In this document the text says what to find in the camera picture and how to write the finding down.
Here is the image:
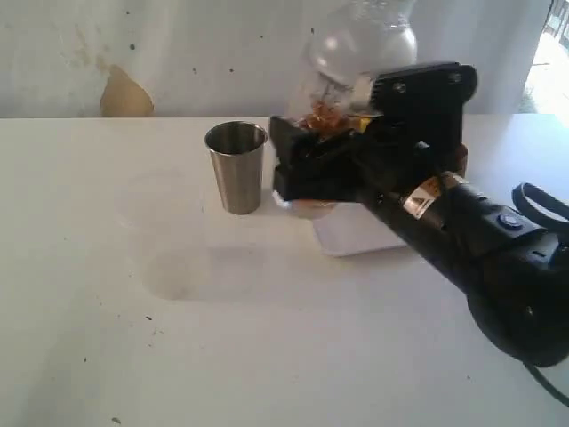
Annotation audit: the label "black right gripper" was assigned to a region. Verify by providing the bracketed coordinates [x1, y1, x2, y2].
[269, 114, 462, 209]

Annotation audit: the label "brown food pieces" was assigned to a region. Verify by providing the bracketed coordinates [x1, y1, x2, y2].
[297, 101, 372, 139]

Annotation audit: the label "clear plastic shaker cup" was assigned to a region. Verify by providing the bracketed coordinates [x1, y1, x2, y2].
[269, 72, 387, 220]

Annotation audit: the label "stainless steel cup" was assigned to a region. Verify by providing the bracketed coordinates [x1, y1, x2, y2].
[204, 121, 268, 215]

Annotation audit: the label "clear plastic dome lid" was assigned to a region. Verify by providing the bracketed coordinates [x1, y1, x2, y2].
[305, 1, 417, 86]

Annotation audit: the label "brown wooden cup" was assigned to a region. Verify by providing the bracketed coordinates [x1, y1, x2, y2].
[453, 144, 469, 178]

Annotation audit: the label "white rectangular tray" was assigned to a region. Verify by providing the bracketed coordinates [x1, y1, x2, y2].
[311, 203, 406, 257]

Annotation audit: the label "translucent plastic pot container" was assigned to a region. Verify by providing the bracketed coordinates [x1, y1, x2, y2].
[116, 169, 208, 301]

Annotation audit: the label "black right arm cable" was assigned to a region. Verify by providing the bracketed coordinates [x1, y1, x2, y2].
[522, 359, 569, 408]

